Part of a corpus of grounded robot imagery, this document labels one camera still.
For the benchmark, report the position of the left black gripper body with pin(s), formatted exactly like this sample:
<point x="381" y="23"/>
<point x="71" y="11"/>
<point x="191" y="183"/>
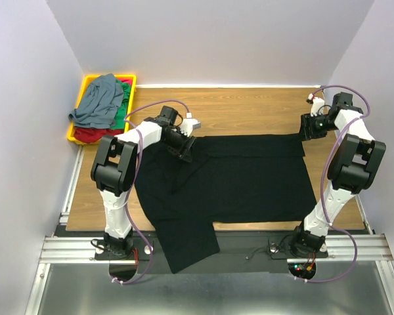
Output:
<point x="177" y="142"/>

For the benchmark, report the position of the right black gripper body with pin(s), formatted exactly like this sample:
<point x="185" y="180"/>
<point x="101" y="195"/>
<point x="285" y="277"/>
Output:
<point x="318" y="126"/>

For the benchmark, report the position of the black t shirt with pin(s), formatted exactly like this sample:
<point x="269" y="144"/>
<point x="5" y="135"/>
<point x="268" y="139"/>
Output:
<point x="230" y="179"/>

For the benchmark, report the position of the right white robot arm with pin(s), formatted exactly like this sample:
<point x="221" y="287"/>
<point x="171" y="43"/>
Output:
<point x="351" y="166"/>

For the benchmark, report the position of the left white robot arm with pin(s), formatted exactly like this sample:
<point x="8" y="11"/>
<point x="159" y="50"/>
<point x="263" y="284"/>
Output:
<point x="116" y="166"/>

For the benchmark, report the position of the green t shirt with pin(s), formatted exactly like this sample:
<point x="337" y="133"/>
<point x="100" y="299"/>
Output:
<point x="122" y="110"/>

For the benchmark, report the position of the grey blue t shirt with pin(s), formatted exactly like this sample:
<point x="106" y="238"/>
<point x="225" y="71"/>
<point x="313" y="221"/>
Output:
<point x="99" y="104"/>

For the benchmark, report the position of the red t shirt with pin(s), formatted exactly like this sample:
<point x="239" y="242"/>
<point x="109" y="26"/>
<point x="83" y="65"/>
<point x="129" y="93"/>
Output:
<point x="83" y="136"/>

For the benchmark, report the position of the yellow plastic bin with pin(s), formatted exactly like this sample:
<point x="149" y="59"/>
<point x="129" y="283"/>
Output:
<point x="102" y="105"/>

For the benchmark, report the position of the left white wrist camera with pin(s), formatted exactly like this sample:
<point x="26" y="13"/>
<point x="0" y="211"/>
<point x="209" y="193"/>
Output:
<point x="189" y="124"/>

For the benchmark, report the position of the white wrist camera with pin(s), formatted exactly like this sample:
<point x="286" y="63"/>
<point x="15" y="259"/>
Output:
<point x="317" y="105"/>
<point x="189" y="124"/>

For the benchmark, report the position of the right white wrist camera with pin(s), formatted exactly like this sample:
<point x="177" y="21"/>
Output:
<point x="317" y="105"/>

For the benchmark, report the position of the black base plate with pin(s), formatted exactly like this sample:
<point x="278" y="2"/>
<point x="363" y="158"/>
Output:
<point x="239" y="252"/>

